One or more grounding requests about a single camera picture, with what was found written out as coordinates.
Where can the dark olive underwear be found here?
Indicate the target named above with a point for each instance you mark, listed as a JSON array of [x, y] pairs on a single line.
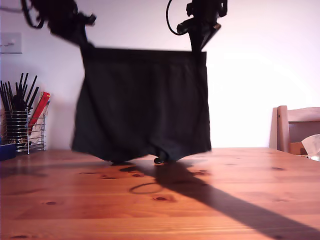
[[142, 105]]

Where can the white paper packets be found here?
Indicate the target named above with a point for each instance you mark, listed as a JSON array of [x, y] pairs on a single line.
[[37, 135]]

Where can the blue box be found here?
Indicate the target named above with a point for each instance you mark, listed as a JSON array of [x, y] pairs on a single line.
[[7, 152]]

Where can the white tissue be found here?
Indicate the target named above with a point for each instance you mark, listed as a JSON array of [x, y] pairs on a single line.
[[312, 145]]

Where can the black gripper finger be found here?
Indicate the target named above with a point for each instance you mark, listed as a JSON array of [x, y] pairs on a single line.
[[75, 33], [213, 33], [200, 37]]

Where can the red chopstick packet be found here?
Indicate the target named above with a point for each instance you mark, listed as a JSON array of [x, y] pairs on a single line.
[[41, 106]]

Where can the wooden chair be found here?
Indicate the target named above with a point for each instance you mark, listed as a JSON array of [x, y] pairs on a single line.
[[282, 130]]

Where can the black chopstick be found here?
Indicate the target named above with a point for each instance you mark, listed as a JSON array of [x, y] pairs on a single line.
[[33, 97], [31, 91], [19, 83], [8, 96], [24, 83], [11, 91]]

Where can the white light switch plate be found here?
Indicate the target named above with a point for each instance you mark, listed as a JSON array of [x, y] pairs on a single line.
[[12, 43]]

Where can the small cardboard box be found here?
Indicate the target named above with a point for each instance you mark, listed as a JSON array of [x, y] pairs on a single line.
[[296, 148]]

